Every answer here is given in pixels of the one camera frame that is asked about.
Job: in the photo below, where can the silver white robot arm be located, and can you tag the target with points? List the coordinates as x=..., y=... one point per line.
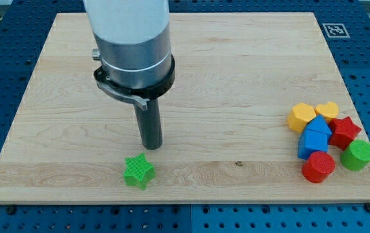
x=133, y=39

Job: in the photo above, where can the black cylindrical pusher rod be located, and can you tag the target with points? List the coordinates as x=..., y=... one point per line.
x=149, y=125

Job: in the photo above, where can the light wooden board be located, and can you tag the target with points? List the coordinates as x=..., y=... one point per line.
x=224, y=121

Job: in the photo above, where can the green star block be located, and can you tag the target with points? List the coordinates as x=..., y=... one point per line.
x=139, y=171

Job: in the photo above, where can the yellow hexagon block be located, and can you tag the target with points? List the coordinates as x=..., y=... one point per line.
x=300, y=115

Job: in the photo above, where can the blue cube block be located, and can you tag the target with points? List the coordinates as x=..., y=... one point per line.
x=311, y=141

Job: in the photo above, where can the red cylinder block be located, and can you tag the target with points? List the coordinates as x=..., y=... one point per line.
x=318, y=167

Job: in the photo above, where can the yellow heart block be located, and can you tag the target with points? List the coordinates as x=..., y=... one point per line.
x=328, y=111

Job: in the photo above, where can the red star block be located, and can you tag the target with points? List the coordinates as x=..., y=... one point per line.
x=344, y=131

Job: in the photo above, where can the white fiducial marker tag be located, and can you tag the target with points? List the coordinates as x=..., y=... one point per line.
x=335, y=30

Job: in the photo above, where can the green cylinder block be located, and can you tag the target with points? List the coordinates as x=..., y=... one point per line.
x=356, y=156

